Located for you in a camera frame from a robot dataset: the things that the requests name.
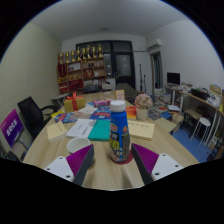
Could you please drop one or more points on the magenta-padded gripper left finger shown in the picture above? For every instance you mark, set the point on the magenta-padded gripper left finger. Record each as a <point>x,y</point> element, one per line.
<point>78,161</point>

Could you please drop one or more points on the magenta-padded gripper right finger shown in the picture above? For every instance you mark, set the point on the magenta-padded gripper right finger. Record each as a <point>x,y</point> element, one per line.
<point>148,160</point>

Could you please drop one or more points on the blue drink bottle white cap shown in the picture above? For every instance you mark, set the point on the blue drink bottle white cap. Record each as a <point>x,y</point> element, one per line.
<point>119,133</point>

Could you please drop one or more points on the black mug white inside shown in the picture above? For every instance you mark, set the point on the black mug white inside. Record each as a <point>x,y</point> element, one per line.
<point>78,145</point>

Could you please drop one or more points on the white printed booklet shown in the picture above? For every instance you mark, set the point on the white printed booklet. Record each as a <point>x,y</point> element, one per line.
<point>81,128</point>

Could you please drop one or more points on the teal book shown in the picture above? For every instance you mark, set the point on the teal book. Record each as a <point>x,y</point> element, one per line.
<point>100,130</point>

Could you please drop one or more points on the colourful picture book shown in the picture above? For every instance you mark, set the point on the colourful picture book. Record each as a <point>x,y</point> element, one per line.
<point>66,117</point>

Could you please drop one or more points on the orange book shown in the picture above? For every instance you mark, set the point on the orange book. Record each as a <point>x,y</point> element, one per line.
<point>131,112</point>

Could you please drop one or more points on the blue book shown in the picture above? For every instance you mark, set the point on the blue book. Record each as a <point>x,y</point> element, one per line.
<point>101,114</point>

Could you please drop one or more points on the pink flowers in white pot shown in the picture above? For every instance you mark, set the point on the pink flowers in white pot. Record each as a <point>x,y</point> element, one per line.
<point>142,105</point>

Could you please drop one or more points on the yellow gift box red ribbon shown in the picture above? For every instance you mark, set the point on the yellow gift box red ribbon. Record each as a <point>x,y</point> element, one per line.
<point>74,104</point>

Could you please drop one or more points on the pile of books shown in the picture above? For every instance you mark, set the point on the pile of books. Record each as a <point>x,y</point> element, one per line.
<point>161,103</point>

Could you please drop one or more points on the pink box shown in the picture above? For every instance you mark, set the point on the pink box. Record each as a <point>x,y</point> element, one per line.
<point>101,103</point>

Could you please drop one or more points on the white round stool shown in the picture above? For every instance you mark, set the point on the white round stool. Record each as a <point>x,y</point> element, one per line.
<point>201,125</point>

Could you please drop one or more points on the black office chair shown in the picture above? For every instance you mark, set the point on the black office chair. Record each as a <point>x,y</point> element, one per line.
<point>31,115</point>

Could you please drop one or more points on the small grey side table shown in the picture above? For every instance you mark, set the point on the small grey side table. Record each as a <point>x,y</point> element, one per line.
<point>59,97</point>

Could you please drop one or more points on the small brown paper box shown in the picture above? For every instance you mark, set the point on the small brown paper box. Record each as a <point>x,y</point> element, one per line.
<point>120,95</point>

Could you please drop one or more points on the purple sign board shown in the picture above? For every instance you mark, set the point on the purple sign board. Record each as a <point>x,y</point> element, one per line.
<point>11,128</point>

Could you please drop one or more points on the wooden side desk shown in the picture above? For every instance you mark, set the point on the wooden side desk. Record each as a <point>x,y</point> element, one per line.
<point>200,100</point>

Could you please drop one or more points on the computer monitor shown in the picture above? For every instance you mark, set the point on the computer monitor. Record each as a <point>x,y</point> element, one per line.
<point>173,78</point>

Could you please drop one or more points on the wooden shelf unit with trophies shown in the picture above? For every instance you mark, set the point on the wooden shelf unit with trophies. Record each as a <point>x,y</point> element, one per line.
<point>81,71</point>

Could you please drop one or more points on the dark glass door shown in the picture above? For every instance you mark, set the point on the dark glass door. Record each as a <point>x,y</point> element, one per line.
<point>123,63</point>

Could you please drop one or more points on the white air conditioner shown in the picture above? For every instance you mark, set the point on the white air conditioner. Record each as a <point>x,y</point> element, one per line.
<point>154,44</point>

